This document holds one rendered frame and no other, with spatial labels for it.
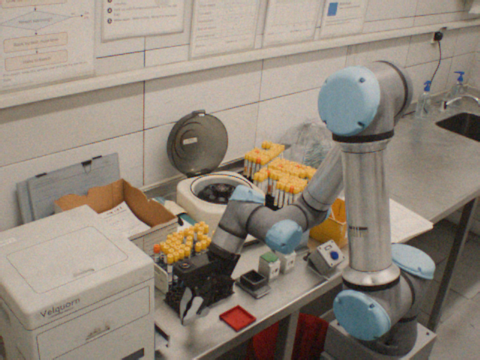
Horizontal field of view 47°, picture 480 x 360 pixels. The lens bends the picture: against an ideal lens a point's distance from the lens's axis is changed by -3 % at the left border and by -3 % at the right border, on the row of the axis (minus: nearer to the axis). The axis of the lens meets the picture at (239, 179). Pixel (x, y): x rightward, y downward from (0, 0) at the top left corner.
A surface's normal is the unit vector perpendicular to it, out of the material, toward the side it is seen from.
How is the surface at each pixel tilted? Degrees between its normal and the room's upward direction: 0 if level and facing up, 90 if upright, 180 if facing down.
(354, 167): 88
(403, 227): 1
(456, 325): 0
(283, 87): 90
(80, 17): 94
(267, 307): 0
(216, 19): 93
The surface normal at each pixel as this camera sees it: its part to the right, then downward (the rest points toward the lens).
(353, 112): -0.68, 0.14
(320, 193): -0.41, 0.49
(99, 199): 0.67, 0.35
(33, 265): 0.08, -0.88
